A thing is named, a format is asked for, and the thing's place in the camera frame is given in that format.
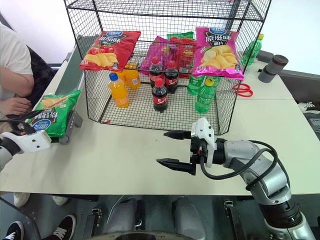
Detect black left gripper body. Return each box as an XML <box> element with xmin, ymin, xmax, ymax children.
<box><xmin>9</xmin><ymin>120</ymin><xmax>33</xmax><ymax>136</ymax></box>

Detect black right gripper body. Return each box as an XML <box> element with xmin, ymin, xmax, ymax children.
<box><xmin>189</xmin><ymin>137</ymin><xmax>209</xmax><ymax>176</ymax></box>

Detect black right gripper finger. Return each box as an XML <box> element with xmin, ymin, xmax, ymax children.
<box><xmin>163</xmin><ymin>129</ymin><xmax>193</xmax><ymax>141</ymax></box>
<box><xmin>156</xmin><ymin>157</ymin><xmax>196</xmax><ymax>176</ymax></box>

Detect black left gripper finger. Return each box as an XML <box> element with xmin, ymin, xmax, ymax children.
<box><xmin>5</xmin><ymin>110</ymin><xmax>44</xmax><ymax>120</ymax></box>
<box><xmin>24</xmin><ymin>121</ymin><xmax>39</xmax><ymax>135</ymax></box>

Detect green potato chips bag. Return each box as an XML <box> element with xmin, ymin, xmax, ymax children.
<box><xmin>26</xmin><ymin>89</ymin><xmax>82</xmax><ymax>138</ymax></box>

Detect person's bare hand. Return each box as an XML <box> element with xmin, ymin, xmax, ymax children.
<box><xmin>0</xmin><ymin>96</ymin><xmax>33</xmax><ymax>116</ymax></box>

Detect cola bottle red cap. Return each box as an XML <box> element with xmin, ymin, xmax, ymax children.
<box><xmin>148</xmin><ymin>56</ymin><xmax>165</xmax><ymax>89</ymax></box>
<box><xmin>163</xmin><ymin>60</ymin><xmax>179</xmax><ymax>95</ymax></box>
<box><xmin>151</xmin><ymin>77</ymin><xmax>169</xmax><ymax>114</ymax></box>

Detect black chair back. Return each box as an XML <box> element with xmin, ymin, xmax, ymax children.
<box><xmin>26</xmin><ymin>45</ymin><xmax>56</xmax><ymax>107</ymax></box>

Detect green soda bottle yellow cap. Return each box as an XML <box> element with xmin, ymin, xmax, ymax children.
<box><xmin>194</xmin><ymin>77</ymin><xmax>217</xmax><ymax>114</ymax></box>
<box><xmin>240</xmin><ymin>33</ymin><xmax>265</xmax><ymax>67</ymax></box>

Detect grey rounded robot leg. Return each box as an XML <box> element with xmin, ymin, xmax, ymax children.
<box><xmin>171</xmin><ymin>196</ymin><xmax>207</xmax><ymax>240</ymax></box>
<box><xmin>104</xmin><ymin>196</ymin><xmax>146</xmax><ymax>236</ymax></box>

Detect person in white shirt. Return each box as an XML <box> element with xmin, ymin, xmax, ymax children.
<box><xmin>0</xmin><ymin>21</ymin><xmax>34</xmax><ymax>101</ymax></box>

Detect white shoe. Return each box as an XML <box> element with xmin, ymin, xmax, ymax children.
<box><xmin>13</xmin><ymin>192</ymin><xmax>31</xmax><ymax>208</ymax></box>
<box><xmin>51</xmin><ymin>195</ymin><xmax>69</xmax><ymax>207</ymax></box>

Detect orange soda bottle blue cap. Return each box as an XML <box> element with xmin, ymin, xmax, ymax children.
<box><xmin>107</xmin><ymin>72</ymin><xmax>130</xmax><ymax>109</ymax></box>

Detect red snack bag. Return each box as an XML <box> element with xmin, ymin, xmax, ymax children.
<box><xmin>169</xmin><ymin>37</ymin><xmax>197</xmax><ymax>80</ymax></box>

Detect purple snack bag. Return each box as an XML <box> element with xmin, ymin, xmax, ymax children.
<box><xmin>139</xmin><ymin>35</ymin><xmax>180</xmax><ymax>76</ymax></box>

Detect pink potato chips bag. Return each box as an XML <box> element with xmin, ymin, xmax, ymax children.
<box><xmin>191</xmin><ymin>27</ymin><xmax>245</xmax><ymax>81</ymax></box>

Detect green snack bag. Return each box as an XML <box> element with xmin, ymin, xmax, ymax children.
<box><xmin>166</xmin><ymin>31</ymin><xmax>195</xmax><ymax>42</ymax></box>

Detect black sneaker white laces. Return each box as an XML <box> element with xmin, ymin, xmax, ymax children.
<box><xmin>4</xmin><ymin>220</ymin><xmax>25</xmax><ymax>240</ymax></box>
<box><xmin>48</xmin><ymin>214</ymin><xmax>77</xmax><ymax>240</ymax></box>

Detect red potato chips bag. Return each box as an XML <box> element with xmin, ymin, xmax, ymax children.
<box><xmin>79</xmin><ymin>30</ymin><xmax>142</xmax><ymax>73</ymax></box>

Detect grey cylinder with dark cap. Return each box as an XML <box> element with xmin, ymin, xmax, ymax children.
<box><xmin>257</xmin><ymin>54</ymin><xmax>289</xmax><ymax>84</ymax></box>

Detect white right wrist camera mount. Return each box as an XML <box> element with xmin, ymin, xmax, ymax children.
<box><xmin>190</xmin><ymin>117</ymin><xmax>216</xmax><ymax>168</ymax></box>

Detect black wire mesh rack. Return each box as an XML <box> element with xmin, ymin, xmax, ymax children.
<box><xmin>63</xmin><ymin>0</ymin><xmax>273</xmax><ymax>136</ymax></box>

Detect conveyor belt with grey frame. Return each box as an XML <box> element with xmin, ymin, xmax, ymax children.
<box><xmin>31</xmin><ymin>34</ymin><xmax>87</xmax><ymax>147</ymax></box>

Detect red handled scissors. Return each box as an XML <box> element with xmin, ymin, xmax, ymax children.
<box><xmin>232</xmin><ymin>83</ymin><xmax>254</xmax><ymax>98</ymax></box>

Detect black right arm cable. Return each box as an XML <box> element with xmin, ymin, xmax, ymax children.
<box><xmin>199</xmin><ymin>140</ymin><xmax>280</xmax><ymax>191</ymax></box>

